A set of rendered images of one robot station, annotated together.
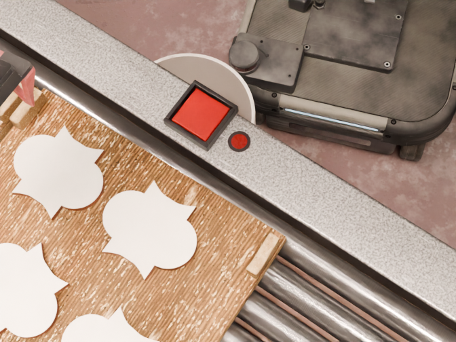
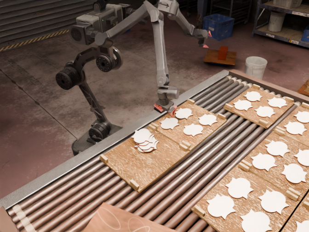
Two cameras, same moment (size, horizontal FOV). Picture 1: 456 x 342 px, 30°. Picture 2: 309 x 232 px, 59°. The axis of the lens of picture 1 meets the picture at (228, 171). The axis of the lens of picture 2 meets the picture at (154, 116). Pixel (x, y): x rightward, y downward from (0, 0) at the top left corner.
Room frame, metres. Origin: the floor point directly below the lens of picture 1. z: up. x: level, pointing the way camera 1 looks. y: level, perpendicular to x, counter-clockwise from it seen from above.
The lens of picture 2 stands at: (0.50, 1.66, 2.08)
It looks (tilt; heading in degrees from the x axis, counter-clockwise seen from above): 37 degrees down; 272
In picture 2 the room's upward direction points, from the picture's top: 1 degrees counter-clockwise
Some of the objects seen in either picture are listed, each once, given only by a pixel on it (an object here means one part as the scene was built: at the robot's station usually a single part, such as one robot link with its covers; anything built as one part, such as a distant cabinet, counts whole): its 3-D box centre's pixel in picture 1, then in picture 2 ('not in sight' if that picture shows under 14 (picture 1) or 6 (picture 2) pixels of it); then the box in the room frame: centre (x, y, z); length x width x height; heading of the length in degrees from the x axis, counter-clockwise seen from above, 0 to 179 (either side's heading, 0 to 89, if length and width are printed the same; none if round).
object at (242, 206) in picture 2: not in sight; (246, 204); (0.09, 0.86, 0.94); 0.41 x 0.35 x 0.04; 45
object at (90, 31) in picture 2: not in sight; (93, 35); (0.95, -0.06, 1.45); 0.09 x 0.08 x 0.12; 65
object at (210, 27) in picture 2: not in sight; (217, 26); (-0.65, -3.92, 0.19); 0.50 x 0.41 x 0.37; 128
